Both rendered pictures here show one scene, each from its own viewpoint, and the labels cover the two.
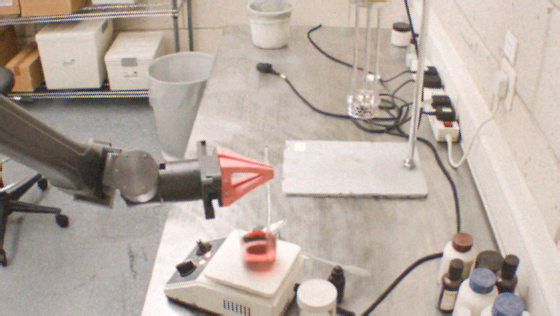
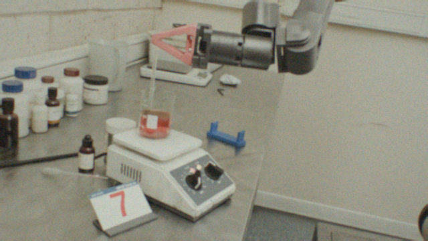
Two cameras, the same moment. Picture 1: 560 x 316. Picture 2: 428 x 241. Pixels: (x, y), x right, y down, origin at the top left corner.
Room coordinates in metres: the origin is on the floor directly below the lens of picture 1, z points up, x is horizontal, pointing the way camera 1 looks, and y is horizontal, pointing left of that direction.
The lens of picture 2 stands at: (1.39, 0.23, 1.11)
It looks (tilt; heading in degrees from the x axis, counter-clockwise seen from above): 17 degrees down; 188
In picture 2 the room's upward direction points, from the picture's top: 8 degrees clockwise
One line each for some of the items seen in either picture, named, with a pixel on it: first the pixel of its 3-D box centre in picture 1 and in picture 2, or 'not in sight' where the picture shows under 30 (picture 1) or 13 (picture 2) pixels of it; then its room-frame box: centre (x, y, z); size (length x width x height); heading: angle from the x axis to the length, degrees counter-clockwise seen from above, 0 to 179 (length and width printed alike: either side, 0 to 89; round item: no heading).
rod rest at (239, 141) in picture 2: not in sight; (227, 132); (0.40, 0.13, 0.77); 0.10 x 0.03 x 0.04; 65
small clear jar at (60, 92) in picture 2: not in sight; (51, 103); (0.48, -0.30, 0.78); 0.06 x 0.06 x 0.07
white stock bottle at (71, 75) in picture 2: not in sight; (71, 89); (0.40, -0.29, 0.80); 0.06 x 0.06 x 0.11
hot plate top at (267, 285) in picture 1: (252, 261); (158, 140); (0.71, 0.04, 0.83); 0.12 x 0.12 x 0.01; 68
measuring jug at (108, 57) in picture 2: not in sight; (109, 65); (0.14, -0.30, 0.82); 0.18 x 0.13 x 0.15; 43
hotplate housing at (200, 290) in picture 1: (238, 277); (166, 167); (0.72, 0.07, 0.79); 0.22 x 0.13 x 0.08; 68
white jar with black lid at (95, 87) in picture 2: not in sight; (95, 90); (0.30, -0.27, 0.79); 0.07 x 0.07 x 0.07
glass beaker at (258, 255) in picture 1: (260, 245); (155, 114); (0.70, 0.03, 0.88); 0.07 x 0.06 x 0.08; 46
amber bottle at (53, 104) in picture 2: not in sight; (52, 106); (0.53, -0.27, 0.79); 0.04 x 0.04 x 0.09
